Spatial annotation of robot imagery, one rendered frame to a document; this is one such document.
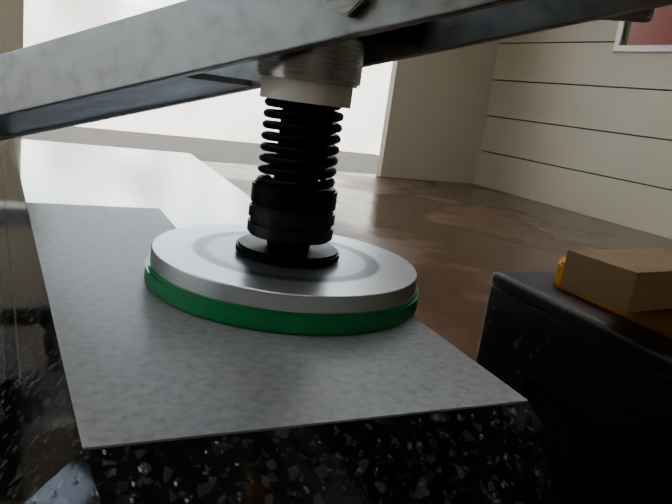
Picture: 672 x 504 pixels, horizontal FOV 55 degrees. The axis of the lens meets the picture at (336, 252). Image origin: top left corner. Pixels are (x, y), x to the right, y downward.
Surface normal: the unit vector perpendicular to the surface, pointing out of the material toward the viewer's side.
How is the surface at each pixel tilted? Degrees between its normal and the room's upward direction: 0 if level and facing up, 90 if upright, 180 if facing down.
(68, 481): 54
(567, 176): 90
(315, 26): 90
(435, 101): 90
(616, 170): 90
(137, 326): 0
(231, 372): 0
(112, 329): 0
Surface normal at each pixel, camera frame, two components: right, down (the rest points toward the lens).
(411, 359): 0.13, -0.96
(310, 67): 0.04, 0.24
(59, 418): -0.53, -0.69
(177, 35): -0.43, 0.15
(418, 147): 0.44, 0.27
